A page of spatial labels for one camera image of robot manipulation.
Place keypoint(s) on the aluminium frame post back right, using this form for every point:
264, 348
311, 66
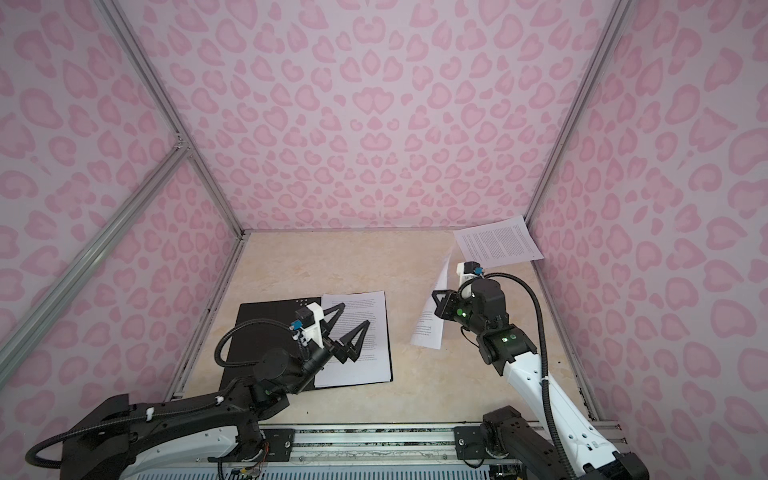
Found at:
620, 14

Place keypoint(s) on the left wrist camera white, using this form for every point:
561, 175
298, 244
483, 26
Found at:
306, 328

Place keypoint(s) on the aluminium frame post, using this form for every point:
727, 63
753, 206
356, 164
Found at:
620, 14
130, 43

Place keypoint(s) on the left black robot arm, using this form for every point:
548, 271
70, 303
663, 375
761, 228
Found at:
111, 438

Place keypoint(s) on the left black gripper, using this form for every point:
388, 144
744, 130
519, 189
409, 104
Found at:
343, 350

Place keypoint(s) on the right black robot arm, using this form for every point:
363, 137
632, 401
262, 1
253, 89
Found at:
570, 447

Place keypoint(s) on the aluminium frame strut diagonal left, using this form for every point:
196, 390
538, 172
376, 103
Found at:
39, 319

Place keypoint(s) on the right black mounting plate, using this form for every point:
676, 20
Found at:
472, 444

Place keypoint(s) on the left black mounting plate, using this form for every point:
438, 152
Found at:
276, 446

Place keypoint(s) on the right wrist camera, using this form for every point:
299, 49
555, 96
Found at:
467, 271

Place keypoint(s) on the printed paper sheet corner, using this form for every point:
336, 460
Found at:
498, 244

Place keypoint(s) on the aluminium frame post back left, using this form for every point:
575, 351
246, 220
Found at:
130, 43

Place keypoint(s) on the printed paper sheet wall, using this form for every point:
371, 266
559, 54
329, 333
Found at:
428, 332

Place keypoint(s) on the blue black file folder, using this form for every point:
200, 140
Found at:
374, 365

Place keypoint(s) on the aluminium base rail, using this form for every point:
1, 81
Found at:
329, 451

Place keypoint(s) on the black mounting plate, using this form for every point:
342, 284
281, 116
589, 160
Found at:
472, 444
276, 446

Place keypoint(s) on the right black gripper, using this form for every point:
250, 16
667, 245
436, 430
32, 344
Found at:
445, 309

